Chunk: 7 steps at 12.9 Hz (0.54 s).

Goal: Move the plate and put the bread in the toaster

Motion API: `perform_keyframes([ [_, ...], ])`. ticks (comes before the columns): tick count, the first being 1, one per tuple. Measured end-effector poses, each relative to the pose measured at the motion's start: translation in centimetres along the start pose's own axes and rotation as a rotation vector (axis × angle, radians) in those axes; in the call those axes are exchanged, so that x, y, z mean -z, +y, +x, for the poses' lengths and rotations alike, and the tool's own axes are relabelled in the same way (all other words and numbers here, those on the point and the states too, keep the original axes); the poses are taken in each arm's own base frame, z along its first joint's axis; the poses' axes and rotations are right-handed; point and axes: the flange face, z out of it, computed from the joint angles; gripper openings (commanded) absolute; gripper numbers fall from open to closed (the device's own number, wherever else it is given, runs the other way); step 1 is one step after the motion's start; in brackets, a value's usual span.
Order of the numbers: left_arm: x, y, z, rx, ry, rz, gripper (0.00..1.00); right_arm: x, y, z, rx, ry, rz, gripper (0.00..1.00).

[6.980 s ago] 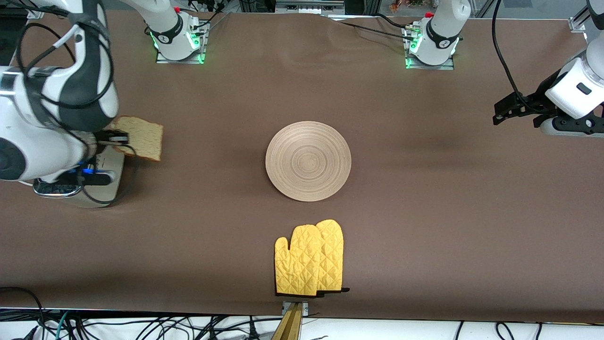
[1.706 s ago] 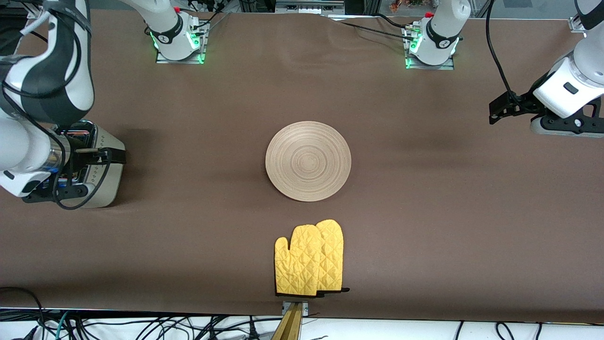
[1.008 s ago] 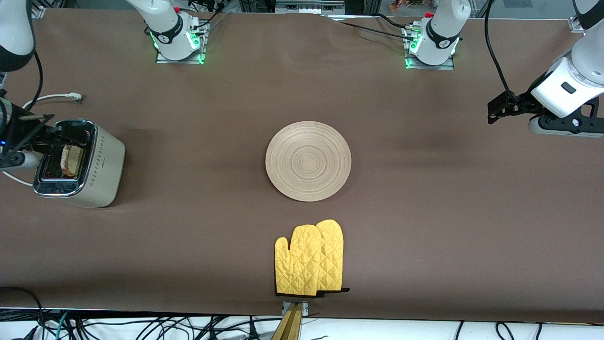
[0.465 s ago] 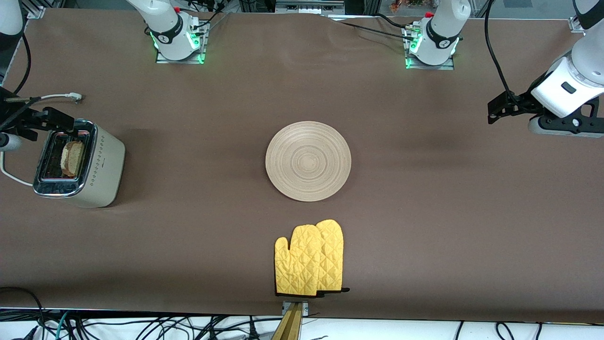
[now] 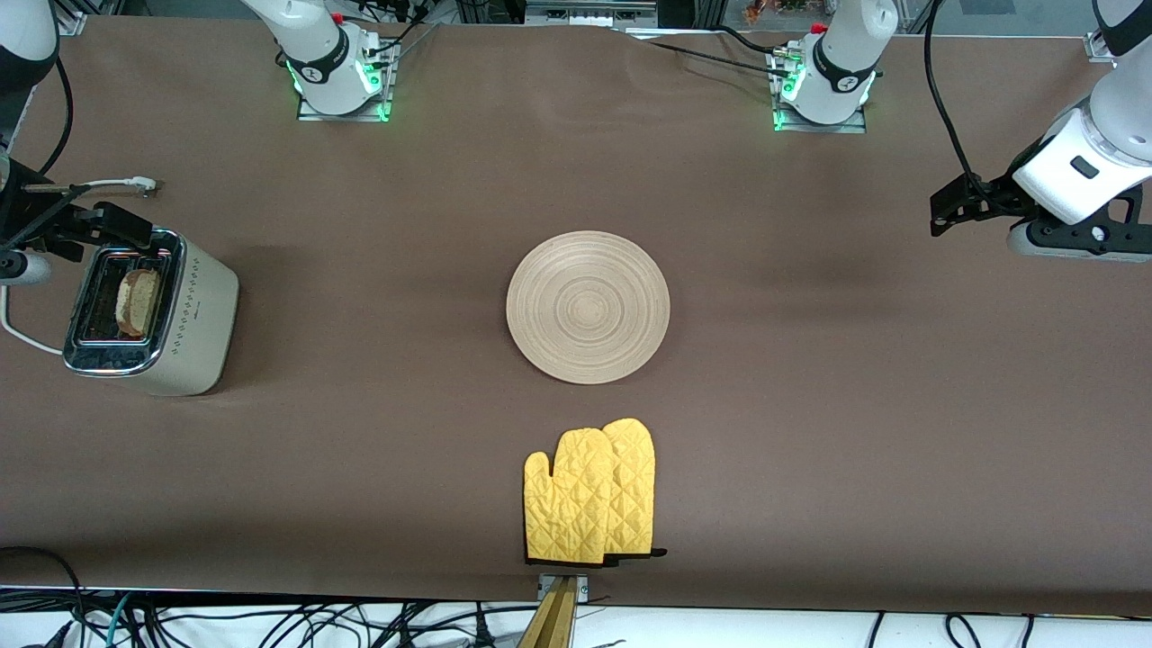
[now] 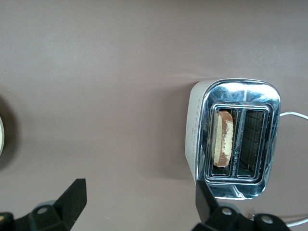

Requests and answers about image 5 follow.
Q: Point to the grey power strip box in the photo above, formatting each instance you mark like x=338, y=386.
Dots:
x=589, y=13

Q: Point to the slice of brown bread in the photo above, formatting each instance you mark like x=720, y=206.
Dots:
x=139, y=301

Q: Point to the cream and chrome toaster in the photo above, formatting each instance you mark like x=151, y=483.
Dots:
x=193, y=315

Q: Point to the yellow quilted oven mitt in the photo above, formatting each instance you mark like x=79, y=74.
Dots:
x=567, y=504
x=634, y=486

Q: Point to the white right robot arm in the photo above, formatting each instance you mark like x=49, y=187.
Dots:
x=324, y=54

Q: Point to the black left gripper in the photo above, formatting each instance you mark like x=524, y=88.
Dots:
x=996, y=199

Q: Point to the round wooden plate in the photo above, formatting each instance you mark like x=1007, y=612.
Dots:
x=589, y=306

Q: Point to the small metal bracket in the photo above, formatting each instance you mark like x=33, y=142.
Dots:
x=580, y=587

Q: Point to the aluminium frame profile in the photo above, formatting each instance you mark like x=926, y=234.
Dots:
x=1094, y=47

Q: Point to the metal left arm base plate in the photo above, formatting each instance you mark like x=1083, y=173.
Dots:
x=850, y=128

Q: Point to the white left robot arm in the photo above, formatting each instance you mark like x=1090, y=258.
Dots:
x=841, y=54

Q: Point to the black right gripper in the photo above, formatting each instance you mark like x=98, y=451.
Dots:
x=20, y=214

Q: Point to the wooden beam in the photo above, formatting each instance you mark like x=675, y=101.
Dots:
x=551, y=621

